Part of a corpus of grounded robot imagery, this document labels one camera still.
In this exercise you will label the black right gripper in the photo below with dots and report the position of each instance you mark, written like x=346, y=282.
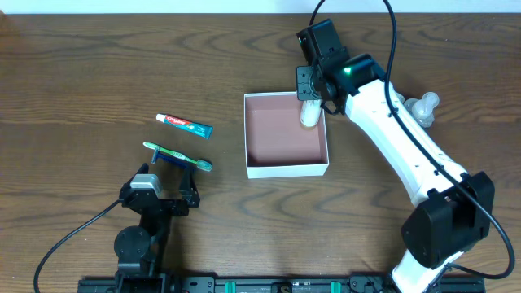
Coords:
x=306, y=84

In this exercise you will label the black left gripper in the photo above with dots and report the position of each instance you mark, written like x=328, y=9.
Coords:
x=168, y=204

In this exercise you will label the white shampoo tube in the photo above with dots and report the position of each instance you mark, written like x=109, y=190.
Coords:
x=310, y=116

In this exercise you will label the blue pump soap bottle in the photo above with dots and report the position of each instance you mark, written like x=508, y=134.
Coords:
x=422, y=110

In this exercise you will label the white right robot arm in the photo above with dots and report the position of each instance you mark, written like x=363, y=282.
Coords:
x=452, y=208

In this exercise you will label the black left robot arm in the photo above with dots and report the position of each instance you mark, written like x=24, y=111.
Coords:
x=140, y=248

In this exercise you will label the blue razor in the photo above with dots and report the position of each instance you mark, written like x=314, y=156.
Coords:
x=158, y=155

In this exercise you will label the green toothbrush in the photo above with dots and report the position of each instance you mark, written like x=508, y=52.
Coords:
x=200, y=164

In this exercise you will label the Colgate toothpaste tube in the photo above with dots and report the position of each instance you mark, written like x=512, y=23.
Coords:
x=204, y=131

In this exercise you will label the white box pink interior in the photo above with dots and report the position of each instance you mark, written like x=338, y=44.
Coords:
x=276, y=143

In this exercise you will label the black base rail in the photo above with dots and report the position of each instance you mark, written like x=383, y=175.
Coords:
x=358, y=283

